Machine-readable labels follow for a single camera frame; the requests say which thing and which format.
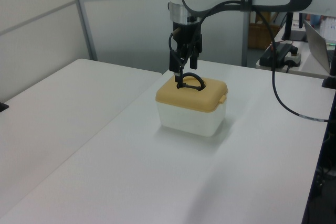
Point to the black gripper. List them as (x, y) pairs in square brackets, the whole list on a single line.
[(187, 35)]

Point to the white plastic tool case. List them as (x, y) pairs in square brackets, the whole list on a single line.
[(189, 120)]

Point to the brown cardboard box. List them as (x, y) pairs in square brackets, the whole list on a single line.
[(260, 36)]

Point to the black power strip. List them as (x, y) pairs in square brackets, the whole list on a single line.
[(267, 57)]

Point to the grey emergency stop button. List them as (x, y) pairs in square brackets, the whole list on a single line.
[(294, 57)]

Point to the black monitor stand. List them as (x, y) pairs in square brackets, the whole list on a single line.
[(290, 28)]

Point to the white side desk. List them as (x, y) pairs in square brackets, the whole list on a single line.
[(307, 64)]

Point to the grey laptop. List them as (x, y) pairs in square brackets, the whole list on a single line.
[(316, 45)]

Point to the grey partition post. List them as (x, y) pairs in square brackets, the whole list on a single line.
[(83, 19), (245, 40)]

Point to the black clamp mount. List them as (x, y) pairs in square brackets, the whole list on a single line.
[(331, 77)]

